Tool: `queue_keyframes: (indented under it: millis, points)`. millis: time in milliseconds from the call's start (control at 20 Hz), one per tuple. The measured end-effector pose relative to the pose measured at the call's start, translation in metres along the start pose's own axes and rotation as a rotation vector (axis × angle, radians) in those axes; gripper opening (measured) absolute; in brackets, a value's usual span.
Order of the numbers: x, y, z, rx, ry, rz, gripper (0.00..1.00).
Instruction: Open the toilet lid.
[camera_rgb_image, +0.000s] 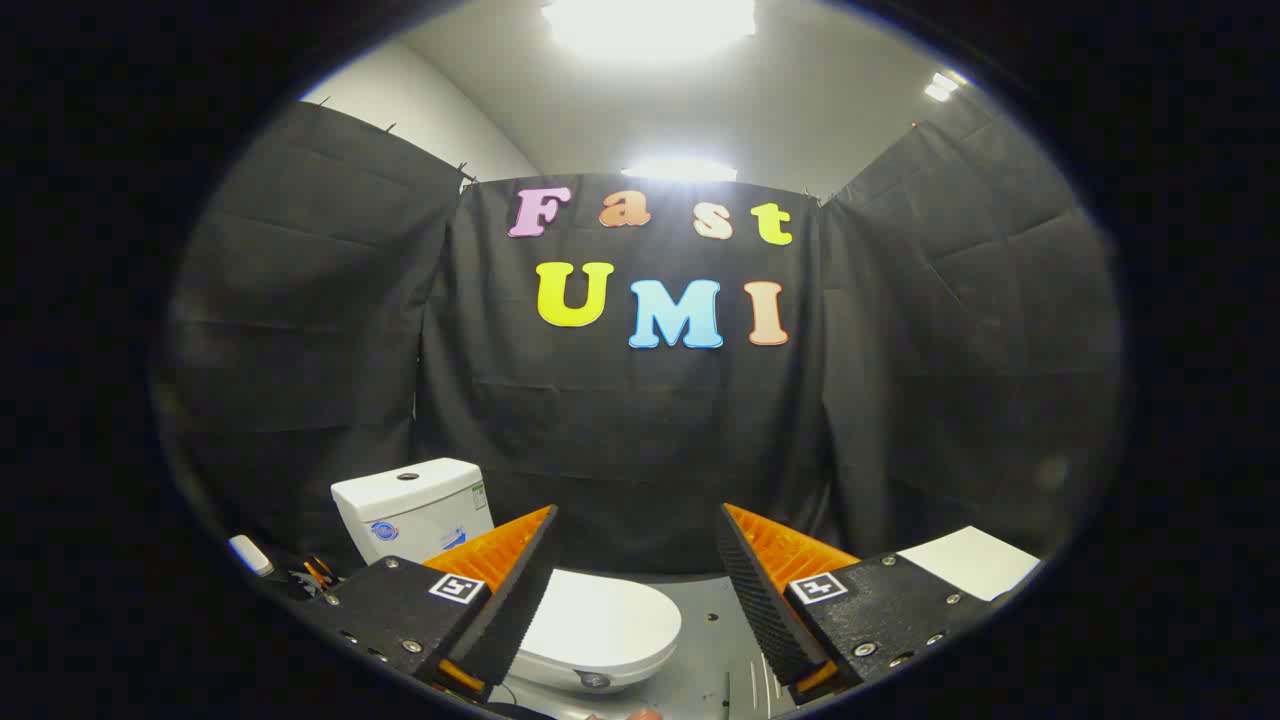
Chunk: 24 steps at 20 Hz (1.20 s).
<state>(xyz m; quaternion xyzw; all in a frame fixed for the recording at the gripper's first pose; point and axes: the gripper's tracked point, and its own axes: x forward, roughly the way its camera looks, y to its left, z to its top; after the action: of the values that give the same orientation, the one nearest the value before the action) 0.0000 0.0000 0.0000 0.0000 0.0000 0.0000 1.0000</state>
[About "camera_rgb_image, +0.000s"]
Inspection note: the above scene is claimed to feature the white drawer cabinet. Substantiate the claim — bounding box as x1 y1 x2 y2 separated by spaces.
897 526 1041 602

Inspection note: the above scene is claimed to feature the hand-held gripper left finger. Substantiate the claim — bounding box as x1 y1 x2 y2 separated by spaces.
290 505 559 703

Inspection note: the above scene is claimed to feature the ceiling light behind cloth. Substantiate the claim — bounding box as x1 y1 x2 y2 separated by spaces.
622 157 739 184

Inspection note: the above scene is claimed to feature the white toilet lid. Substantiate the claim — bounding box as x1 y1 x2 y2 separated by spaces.
515 570 683 673

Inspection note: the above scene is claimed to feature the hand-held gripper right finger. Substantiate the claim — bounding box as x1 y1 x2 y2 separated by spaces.
716 503 1003 706

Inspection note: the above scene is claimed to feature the white toilet bowl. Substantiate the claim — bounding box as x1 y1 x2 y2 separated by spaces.
503 648 669 697

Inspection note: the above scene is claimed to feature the orange and black cable pile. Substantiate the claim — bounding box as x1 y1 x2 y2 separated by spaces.
288 555 343 601

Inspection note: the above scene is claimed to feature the white toilet tank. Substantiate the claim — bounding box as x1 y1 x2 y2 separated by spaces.
331 458 495 567

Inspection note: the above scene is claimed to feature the large ceiling light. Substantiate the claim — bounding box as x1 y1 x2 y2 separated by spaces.
540 0 758 63

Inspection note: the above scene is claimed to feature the small white device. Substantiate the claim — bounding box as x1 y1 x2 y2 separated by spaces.
228 535 275 578

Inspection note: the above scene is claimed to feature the black backdrop cloth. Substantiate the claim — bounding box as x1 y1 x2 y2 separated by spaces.
150 95 1126 581

